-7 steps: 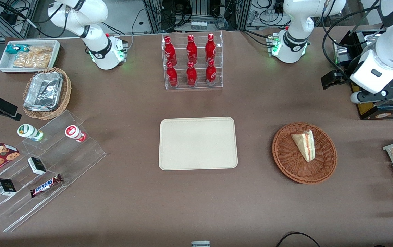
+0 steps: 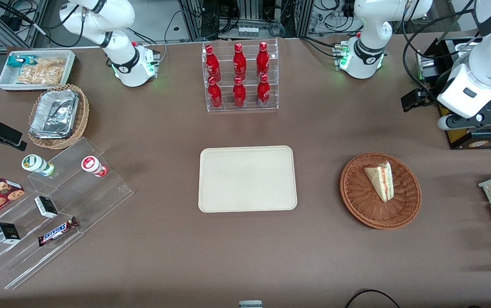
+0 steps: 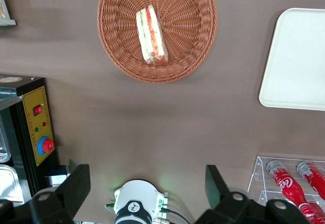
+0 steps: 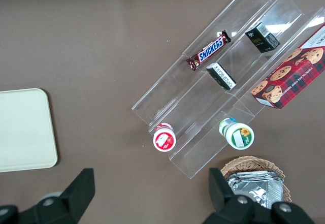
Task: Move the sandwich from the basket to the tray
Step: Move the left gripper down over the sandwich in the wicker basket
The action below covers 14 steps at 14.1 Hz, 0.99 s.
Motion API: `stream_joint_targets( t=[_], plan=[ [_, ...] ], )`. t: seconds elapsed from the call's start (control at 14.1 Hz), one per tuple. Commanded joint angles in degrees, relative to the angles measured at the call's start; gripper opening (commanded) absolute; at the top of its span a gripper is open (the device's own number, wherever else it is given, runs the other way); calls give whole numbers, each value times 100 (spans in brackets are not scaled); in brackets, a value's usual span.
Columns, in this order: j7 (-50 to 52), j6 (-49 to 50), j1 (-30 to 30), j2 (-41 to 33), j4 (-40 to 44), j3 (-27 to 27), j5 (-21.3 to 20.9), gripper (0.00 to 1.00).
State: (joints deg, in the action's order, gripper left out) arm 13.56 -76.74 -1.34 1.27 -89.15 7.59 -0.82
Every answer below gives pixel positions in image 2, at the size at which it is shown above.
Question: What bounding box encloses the triangle sandwich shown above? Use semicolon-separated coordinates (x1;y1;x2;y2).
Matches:
363;161;395;203

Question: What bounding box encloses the oval light wicker basket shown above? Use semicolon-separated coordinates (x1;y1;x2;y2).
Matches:
28;84;90;150

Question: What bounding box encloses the round brown wicker basket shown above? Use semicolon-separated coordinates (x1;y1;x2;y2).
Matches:
340;152;422;231

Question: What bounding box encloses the beige rectangular tray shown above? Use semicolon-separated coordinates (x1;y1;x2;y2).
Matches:
198;145;298;213

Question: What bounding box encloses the black food warmer machine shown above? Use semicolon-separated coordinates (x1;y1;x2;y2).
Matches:
416;36;491;150

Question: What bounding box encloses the white rectangular snack bin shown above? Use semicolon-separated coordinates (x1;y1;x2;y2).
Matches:
0;50;77;93

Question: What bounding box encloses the green lid drink cup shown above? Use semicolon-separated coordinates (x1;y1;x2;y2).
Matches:
21;154;55;178

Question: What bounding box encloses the aluminium foil container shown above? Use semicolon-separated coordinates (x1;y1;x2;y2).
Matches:
29;89;80;139

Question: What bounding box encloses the teal snack packet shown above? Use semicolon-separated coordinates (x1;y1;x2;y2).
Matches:
6;55;37;68

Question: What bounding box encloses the clear bag of crackers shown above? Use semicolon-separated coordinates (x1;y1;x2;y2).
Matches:
16;58;67;85

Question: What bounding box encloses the small black white box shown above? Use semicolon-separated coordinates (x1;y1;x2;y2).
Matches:
0;222;22;245
34;195;59;219

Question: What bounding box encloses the red lid drink cup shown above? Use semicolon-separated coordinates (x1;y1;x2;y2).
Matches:
81;156;109;178

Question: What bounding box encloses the Snickers chocolate bar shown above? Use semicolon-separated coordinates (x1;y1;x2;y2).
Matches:
37;216;79;247

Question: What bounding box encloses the clear acrylic stepped stand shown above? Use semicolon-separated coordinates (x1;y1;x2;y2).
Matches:
0;137;135;290

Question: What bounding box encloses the red cola bottle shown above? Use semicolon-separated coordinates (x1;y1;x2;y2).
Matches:
232;76;247;108
233;43;247;80
256;41;270;78
205;45;222;82
207;76;223;109
257;74;271;107

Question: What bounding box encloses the clear acrylic bottle rack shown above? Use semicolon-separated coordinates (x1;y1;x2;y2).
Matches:
202;38;279;113

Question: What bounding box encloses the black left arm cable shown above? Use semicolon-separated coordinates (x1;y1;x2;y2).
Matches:
401;0;485;103

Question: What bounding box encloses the black cable loop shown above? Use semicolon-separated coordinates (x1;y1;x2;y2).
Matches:
344;289;402;308

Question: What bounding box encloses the aluminium frame rack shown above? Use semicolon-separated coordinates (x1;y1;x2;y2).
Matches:
179;0;315;41

